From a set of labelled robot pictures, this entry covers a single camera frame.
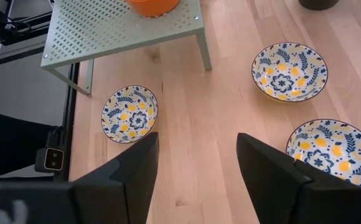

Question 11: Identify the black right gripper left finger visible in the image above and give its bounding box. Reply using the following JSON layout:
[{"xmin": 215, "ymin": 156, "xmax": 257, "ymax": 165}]
[{"xmin": 73, "ymin": 131, "xmax": 160, "ymax": 224}]

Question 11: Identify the black aluminium table frame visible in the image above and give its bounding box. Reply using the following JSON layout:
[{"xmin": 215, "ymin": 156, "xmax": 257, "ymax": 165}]
[{"xmin": 0, "ymin": 0, "xmax": 80, "ymax": 183}]

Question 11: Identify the green perforated metal shelf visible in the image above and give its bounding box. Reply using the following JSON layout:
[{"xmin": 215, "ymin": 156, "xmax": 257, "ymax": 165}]
[{"xmin": 40, "ymin": 0, "xmax": 213, "ymax": 96}]

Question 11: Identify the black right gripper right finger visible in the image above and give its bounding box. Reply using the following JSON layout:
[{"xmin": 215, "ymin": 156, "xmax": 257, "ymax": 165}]
[{"xmin": 236, "ymin": 133, "xmax": 314, "ymax": 224}]

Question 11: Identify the black cable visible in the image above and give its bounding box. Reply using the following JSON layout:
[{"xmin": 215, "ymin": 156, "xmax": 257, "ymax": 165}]
[{"xmin": 0, "ymin": 6, "xmax": 34, "ymax": 43}]

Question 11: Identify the orange plastic bowl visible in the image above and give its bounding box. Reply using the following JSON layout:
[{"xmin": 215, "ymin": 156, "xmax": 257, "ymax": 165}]
[{"xmin": 124, "ymin": 0, "xmax": 181, "ymax": 18}]

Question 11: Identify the green potted plant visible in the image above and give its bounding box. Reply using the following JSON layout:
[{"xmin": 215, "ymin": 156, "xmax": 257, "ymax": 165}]
[{"xmin": 298, "ymin": 0, "xmax": 340, "ymax": 11}]

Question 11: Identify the small black table camera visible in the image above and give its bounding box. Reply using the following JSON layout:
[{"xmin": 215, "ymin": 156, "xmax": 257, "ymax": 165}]
[{"xmin": 34, "ymin": 126, "xmax": 65, "ymax": 174}]

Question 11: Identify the yellow bowl with blue pattern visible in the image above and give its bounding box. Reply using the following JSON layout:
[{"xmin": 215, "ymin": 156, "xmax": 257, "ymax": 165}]
[
  {"xmin": 285, "ymin": 118, "xmax": 361, "ymax": 188},
  {"xmin": 251, "ymin": 42, "xmax": 329, "ymax": 103},
  {"xmin": 101, "ymin": 85, "xmax": 159, "ymax": 144}
]

